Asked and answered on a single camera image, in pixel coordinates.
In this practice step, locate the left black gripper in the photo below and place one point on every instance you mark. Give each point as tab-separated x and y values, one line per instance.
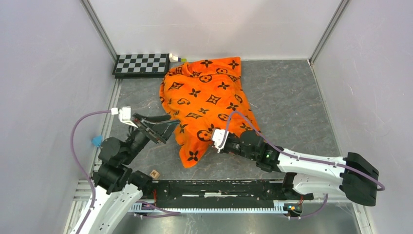
160	131

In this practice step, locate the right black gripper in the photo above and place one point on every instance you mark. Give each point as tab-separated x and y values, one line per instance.
224	149

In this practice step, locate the orange patterned pillowcase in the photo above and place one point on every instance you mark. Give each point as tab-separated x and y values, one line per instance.
205	95

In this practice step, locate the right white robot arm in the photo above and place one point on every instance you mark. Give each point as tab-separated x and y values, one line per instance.
352	176

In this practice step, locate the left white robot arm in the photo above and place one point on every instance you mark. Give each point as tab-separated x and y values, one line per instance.
114	186

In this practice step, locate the small wooden letter block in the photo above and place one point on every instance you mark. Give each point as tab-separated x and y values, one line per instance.
155	174

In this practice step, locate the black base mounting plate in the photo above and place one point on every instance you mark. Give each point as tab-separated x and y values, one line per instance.
240	193

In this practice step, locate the black white checkerboard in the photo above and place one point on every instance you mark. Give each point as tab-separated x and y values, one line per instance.
141	66

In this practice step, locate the blue plastic clip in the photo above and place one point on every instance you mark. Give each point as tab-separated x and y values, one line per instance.
97	141

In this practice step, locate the small white green bottle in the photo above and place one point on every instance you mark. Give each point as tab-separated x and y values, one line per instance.
175	58

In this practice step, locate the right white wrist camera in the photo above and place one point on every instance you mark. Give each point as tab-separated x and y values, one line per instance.
219	138

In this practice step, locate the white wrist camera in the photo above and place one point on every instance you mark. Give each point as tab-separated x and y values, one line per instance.
124	115
219	138

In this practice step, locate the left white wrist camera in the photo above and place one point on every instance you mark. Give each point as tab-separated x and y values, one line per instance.
124	115

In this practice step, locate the white toothed cable duct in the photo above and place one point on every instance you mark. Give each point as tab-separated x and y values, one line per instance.
276	208

